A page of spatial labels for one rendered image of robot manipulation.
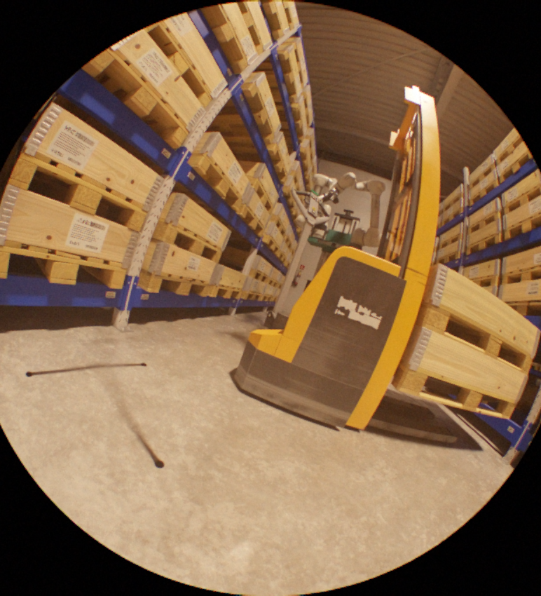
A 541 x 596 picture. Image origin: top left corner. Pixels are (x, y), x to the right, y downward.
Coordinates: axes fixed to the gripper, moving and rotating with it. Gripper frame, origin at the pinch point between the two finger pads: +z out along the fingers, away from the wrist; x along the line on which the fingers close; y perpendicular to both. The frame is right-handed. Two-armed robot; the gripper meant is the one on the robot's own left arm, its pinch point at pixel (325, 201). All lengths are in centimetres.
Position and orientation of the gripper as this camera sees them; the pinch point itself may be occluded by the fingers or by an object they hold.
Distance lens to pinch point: 185.9
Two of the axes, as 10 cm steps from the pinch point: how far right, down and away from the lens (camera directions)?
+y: -5.9, -7.0, -4.0
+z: -5.5, 7.1, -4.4
